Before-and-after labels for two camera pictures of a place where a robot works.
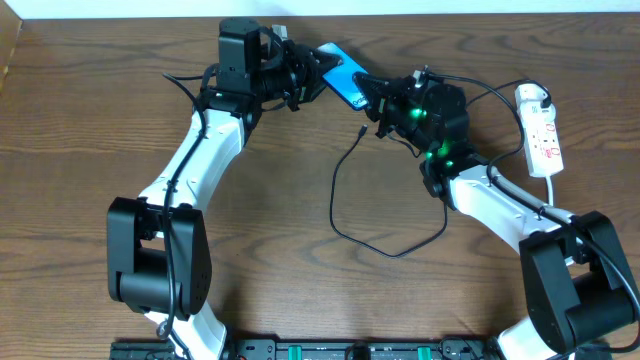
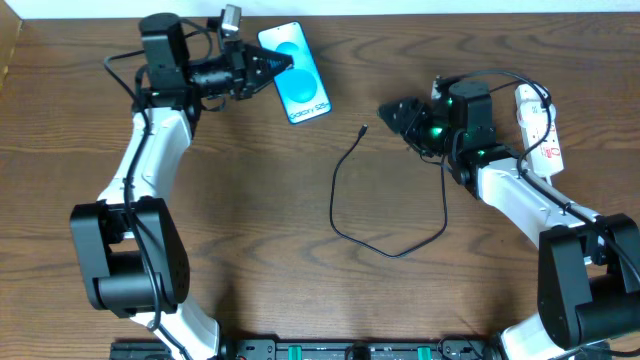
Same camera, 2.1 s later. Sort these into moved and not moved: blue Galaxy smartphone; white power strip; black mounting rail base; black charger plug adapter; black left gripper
Moved: blue Galaxy smartphone; black left gripper
Not moved: black charger plug adapter; white power strip; black mounting rail base
